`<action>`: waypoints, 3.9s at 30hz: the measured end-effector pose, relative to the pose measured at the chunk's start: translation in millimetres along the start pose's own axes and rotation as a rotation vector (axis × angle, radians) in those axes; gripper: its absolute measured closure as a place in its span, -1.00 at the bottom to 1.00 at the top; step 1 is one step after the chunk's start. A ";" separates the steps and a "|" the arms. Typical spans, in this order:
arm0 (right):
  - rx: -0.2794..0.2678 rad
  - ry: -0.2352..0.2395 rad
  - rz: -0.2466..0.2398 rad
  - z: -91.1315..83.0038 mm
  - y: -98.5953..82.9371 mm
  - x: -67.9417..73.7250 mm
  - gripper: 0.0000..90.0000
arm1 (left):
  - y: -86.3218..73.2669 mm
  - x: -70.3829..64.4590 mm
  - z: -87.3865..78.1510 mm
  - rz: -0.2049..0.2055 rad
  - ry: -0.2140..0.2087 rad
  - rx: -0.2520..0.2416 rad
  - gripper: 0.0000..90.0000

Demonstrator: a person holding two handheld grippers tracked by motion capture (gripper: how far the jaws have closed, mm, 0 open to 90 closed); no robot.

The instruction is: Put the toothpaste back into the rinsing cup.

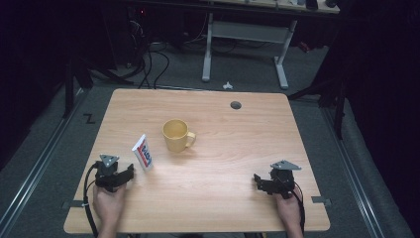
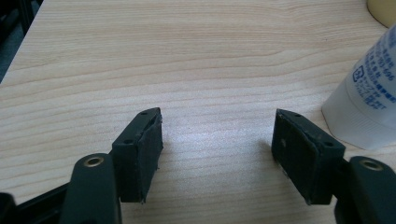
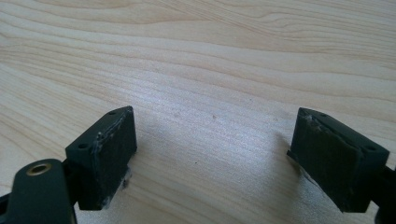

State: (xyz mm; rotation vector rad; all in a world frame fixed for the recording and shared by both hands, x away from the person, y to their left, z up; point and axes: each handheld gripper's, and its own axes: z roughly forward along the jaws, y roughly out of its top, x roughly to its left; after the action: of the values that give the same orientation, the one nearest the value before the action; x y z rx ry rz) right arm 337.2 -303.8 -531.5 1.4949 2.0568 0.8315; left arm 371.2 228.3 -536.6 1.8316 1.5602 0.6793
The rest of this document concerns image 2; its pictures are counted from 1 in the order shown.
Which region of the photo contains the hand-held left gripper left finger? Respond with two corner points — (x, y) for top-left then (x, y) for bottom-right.
(110, 106), (164, 204)

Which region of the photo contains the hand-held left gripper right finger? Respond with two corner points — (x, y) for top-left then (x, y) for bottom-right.
(270, 108), (347, 206)

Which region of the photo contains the yellow mug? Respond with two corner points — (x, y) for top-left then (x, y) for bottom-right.
(366, 0), (396, 29)

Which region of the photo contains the white squeeze tube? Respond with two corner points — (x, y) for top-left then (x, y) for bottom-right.
(320, 22), (396, 151)

